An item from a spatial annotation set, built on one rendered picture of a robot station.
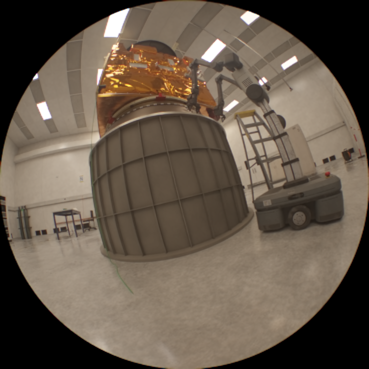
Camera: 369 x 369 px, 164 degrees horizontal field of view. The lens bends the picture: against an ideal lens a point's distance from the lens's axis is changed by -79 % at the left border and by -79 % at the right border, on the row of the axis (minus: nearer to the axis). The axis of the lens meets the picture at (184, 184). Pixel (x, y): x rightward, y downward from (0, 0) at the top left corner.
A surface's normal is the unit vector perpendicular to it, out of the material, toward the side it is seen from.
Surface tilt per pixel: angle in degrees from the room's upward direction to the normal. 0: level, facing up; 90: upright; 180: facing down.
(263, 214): 90
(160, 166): 90
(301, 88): 90
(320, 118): 90
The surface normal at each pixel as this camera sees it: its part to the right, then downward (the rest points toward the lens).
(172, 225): 0.11, -0.15
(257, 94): -0.79, 0.12
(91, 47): 0.25, 0.96
